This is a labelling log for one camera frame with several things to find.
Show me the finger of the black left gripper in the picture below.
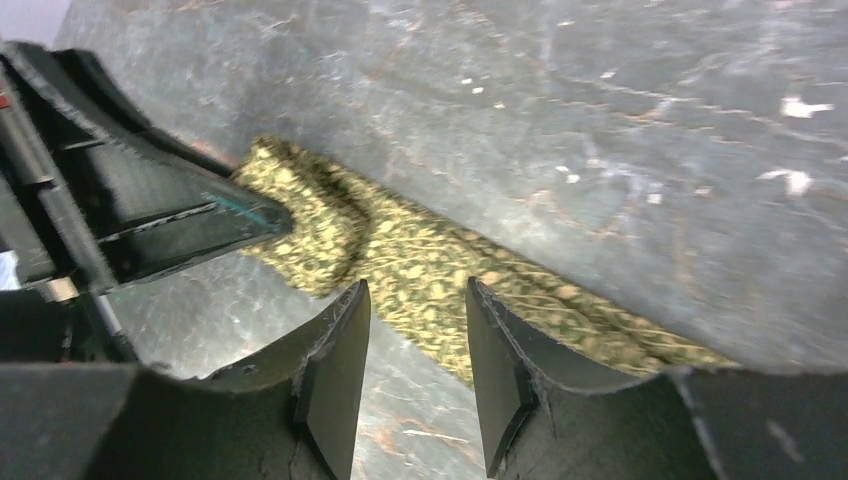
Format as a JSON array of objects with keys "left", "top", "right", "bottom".
[{"left": 1, "top": 41, "right": 293, "bottom": 294}]

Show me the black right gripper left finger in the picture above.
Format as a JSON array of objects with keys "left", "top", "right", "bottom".
[{"left": 1, "top": 281, "right": 371, "bottom": 479}]

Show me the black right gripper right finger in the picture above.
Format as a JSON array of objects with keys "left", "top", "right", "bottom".
[{"left": 465, "top": 278, "right": 847, "bottom": 479}]

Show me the green gold vine tie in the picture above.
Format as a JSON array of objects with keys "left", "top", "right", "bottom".
[{"left": 233, "top": 137, "right": 727, "bottom": 383}]

